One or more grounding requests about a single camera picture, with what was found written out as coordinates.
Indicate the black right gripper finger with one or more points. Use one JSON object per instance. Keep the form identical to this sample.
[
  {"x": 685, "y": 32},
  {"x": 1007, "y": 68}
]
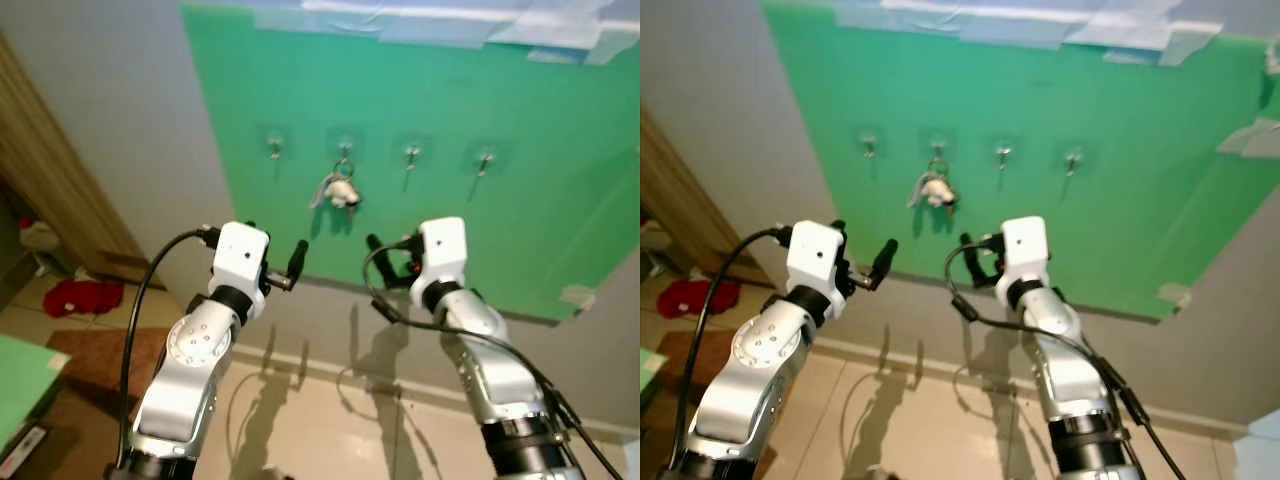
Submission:
[
  {"x": 379, "y": 252},
  {"x": 969, "y": 248}
]

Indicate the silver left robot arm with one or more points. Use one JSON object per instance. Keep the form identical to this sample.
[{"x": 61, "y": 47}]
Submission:
[
  {"x": 195, "y": 345},
  {"x": 765, "y": 350}
]

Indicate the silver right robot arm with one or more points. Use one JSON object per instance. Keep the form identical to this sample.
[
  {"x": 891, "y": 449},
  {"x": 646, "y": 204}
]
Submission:
[
  {"x": 480, "y": 350},
  {"x": 1060, "y": 340}
]

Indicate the clear adhesive metal hook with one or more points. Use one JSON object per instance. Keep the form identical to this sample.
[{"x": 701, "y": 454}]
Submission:
[
  {"x": 343, "y": 148},
  {"x": 1003, "y": 152},
  {"x": 411, "y": 153},
  {"x": 937, "y": 146},
  {"x": 1073, "y": 158},
  {"x": 869, "y": 145},
  {"x": 484, "y": 160},
  {"x": 275, "y": 148}
]

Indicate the white baseboard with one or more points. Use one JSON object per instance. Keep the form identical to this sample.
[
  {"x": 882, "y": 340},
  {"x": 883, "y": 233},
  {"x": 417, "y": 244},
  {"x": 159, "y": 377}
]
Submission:
[
  {"x": 900, "y": 358},
  {"x": 320, "y": 365}
]

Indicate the red cloth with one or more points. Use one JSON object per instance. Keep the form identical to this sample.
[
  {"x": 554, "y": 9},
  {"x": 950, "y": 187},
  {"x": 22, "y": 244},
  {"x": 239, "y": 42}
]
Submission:
[
  {"x": 85, "y": 298},
  {"x": 712, "y": 298}
]

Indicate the wooden door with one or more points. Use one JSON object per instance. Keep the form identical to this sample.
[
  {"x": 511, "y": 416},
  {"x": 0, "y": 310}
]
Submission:
[
  {"x": 680, "y": 200},
  {"x": 50, "y": 170}
]

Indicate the small pale tape piece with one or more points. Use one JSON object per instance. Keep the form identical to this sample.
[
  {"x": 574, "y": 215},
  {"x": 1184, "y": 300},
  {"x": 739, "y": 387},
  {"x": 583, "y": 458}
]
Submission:
[
  {"x": 1174, "y": 295},
  {"x": 578, "y": 296}
]

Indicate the white plastic appliance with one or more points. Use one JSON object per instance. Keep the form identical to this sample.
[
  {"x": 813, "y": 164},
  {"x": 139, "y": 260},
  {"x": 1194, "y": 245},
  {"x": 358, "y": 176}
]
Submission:
[
  {"x": 652, "y": 240},
  {"x": 38, "y": 238}
]

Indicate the light blue tape band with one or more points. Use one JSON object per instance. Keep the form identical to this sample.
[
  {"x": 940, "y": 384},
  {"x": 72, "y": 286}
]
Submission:
[
  {"x": 430, "y": 28},
  {"x": 1000, "y": 28}
]

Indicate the green corrugated table board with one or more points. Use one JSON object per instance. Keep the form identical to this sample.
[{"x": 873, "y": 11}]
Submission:
[
  {"x": 650, "y": 370},
  {"x": 25, "y": 385}
]

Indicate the pale blue object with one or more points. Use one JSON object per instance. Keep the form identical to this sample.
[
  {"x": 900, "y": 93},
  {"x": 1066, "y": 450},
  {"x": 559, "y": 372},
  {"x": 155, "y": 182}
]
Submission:
[{"x": 1260, "y": 450}]

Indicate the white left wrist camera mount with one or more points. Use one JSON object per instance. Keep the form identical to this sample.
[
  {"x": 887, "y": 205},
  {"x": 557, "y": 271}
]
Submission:
[
  {"x": 240, "y": 255},
  {"x": 815, "y": 255}
]

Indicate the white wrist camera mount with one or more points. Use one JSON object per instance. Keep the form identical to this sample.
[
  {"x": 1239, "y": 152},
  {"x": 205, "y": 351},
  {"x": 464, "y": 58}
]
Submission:
[
  {"x": 1025, "y": 245},
  {"x": 815, "y": 255},
  {"x": 445, "y": 245},
  {"x": 240, "y": 255}
]

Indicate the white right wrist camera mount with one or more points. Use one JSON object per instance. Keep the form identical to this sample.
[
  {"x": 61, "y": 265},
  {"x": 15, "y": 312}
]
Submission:
[
  {"x": 445, "y": 245},
  {"x": 1025, "y": 245}
]

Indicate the green wall board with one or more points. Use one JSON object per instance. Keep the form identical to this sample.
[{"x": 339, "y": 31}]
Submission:
[
  {"x": 1100, "y": 230},
  {"x": 450, "y": 230}
]

